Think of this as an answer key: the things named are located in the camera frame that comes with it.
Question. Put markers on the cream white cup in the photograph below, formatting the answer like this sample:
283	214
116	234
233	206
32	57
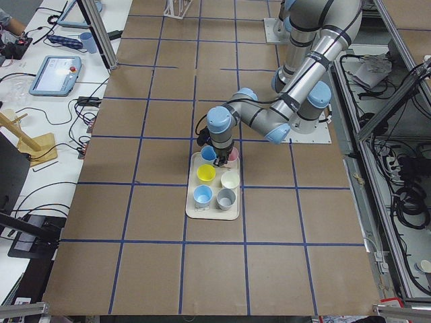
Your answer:
230	180

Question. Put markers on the blue cup near arm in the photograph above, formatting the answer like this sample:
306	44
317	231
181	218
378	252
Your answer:
208	153

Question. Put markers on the wooden stand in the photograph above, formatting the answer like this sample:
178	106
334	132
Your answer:
41	149

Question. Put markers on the pink plastic cup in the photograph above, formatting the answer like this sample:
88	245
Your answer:
234	154

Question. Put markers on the black power adapter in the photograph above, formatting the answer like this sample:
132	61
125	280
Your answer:
88	101

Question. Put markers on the grey plastic cup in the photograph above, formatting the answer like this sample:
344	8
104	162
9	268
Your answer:
225	199

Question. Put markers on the black monitor stand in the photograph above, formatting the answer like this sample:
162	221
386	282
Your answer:
37	235

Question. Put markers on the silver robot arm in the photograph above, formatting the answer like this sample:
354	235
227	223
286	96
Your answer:
320	30

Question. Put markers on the light blue front cup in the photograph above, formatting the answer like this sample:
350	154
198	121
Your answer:
202	196

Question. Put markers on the yellow plastic cup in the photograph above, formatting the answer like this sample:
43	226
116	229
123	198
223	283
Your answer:
206	174

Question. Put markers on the blue cup on desk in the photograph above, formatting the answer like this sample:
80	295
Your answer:
88	42

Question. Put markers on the beige plastic tray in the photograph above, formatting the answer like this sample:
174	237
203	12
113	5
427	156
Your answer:
212	211

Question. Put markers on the white wire cup rack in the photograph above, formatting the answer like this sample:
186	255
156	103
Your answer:
177	8

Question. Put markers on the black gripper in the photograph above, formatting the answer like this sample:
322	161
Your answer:
221	154

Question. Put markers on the blue teach pendant tablet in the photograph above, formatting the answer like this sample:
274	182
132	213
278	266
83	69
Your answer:
56	76

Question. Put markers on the aluminium frame post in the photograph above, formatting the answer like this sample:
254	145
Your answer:
95	24

